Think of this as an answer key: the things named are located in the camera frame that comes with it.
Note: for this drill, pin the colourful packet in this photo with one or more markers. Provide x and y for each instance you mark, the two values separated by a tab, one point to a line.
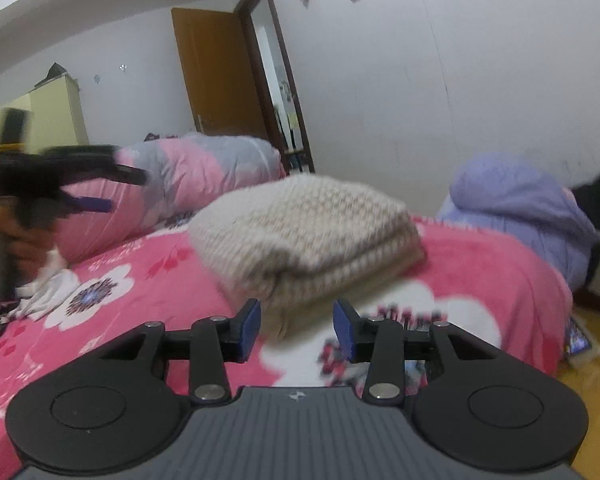
577	340

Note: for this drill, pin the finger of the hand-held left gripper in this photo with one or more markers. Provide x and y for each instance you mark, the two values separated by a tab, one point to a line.
130	175
87	205

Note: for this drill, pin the thin white cloth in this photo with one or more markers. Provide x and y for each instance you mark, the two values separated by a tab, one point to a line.
45	295

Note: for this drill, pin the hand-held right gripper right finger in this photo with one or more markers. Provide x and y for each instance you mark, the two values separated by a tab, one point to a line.
342	330

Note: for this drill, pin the yellow-green wardrobe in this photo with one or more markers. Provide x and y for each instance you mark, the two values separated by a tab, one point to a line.
55	110

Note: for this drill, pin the person's left hand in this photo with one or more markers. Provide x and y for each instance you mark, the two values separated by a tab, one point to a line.
32	250

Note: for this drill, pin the dark bag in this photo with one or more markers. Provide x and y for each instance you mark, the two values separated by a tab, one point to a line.
55	74

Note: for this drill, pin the pink grey duvet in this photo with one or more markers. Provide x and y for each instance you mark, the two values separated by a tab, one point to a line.
180	185

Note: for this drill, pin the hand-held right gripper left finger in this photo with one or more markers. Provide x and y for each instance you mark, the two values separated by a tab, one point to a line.
250	327

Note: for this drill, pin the purple fleece garment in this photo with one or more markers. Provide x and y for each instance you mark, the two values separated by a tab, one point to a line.
510	195

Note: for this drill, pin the dark wooden door frame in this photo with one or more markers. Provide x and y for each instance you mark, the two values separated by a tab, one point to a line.
301	125

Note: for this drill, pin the small dark object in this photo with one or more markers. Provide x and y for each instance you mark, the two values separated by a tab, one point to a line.
153	136

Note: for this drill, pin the beige white checked coat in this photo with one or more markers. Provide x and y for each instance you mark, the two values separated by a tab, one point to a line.
305	230

